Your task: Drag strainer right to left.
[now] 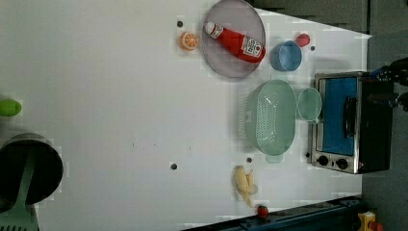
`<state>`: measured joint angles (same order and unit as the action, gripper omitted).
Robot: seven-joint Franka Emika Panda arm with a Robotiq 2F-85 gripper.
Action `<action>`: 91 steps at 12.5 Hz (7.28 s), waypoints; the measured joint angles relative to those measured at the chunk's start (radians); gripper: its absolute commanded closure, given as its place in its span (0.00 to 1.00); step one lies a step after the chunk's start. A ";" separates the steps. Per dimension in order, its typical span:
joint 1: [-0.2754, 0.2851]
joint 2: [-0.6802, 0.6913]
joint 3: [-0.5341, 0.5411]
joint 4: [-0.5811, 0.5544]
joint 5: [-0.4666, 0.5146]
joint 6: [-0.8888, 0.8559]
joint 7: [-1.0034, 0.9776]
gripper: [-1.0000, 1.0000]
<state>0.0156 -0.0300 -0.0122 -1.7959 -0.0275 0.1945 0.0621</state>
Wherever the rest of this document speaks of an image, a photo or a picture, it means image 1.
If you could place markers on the purple round plate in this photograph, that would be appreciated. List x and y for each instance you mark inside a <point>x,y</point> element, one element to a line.
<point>239,16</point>

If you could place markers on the peeled banana toy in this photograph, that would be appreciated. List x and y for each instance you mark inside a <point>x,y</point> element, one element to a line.
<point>245,184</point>

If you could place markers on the blue plastic bowl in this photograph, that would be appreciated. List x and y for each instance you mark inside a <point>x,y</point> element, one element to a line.
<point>286,56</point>

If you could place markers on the green plastic strainer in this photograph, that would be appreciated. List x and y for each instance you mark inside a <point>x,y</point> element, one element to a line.
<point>267,115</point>

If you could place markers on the small red strawberry toy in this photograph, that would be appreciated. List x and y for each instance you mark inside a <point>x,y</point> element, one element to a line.
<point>262,211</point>

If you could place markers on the red ketchup bottle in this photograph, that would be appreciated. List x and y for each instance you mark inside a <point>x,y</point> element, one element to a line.
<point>242,47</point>

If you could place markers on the green plastic cup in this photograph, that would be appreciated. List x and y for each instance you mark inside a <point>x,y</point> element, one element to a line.
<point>309,105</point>

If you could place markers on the blue table rail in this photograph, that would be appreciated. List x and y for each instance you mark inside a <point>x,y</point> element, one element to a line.
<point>333,215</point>

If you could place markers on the black cooking pot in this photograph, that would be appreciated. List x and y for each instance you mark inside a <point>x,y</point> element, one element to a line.
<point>48,171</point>

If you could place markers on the green slotted spatula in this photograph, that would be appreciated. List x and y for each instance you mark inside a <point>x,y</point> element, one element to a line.
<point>19,218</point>

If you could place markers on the black toaster oven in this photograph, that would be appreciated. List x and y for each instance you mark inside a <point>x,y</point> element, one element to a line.
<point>354,131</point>

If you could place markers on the orange slice toy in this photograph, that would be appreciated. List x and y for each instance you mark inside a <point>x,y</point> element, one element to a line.
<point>188,41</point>

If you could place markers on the green toy vegetable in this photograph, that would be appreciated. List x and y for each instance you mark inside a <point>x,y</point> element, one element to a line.
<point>9,107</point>

